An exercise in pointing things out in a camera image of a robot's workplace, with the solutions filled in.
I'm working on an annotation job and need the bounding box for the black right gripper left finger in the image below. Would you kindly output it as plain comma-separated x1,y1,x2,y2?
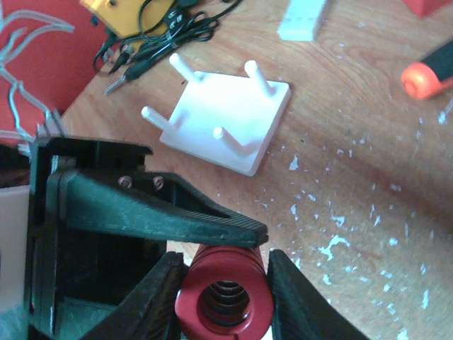
83,251,187,339

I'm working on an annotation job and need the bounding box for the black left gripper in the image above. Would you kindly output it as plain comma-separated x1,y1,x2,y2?
24,137,268,336

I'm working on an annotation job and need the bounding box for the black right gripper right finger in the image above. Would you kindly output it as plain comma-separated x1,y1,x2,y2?
267,249,367,340

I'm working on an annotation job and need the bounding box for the large red spring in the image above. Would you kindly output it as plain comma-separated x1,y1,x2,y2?
175,244,274,340

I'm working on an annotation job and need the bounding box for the yellow teal device box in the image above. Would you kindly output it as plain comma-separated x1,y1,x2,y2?
80,0,173,38

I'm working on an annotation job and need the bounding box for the orange black screwdriver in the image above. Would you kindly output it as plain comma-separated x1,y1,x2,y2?
401,40,452,100

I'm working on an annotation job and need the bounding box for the red cube block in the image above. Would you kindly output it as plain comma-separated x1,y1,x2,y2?
402,0,452,18

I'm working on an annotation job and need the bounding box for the white peg base plate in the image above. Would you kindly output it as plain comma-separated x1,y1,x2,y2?
141,53,291,176

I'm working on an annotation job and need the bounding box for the black cable bundle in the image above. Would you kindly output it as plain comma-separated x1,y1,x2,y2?
92,0,245,95

